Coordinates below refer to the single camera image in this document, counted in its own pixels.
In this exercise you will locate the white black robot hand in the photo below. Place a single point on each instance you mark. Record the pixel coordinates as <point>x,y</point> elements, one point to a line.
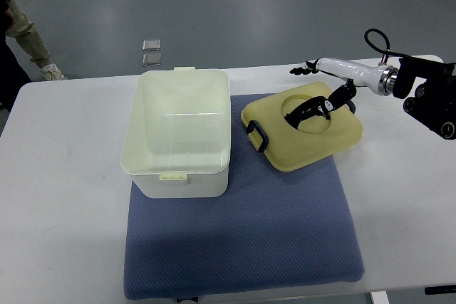
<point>342,76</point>

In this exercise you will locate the yellow box lid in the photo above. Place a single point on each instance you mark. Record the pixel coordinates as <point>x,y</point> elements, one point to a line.
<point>289,148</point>

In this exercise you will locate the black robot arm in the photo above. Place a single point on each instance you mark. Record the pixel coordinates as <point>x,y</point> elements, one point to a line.
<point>427,87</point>

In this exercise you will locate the white storage box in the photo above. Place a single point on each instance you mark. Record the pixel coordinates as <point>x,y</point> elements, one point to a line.
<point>178,140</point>

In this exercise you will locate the blue textured mat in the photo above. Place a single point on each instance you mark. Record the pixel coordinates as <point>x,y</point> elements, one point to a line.
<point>269,229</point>

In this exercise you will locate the table control panel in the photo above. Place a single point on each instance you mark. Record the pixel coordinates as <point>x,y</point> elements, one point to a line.
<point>440,290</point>

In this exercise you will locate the lower silver floor plate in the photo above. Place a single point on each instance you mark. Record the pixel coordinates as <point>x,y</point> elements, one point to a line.
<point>151,59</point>

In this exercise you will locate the silver floor plate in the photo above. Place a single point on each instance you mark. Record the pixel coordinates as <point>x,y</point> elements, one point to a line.
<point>151,59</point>
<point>151,45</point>

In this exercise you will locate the upper silver floor plate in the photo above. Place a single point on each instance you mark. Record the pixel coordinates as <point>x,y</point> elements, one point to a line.
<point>151,45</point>

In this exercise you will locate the person in beige trousers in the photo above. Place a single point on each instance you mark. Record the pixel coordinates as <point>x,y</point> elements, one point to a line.
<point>26,35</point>

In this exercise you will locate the person in black clothes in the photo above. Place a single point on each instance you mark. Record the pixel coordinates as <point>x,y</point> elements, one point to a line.
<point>13,76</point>

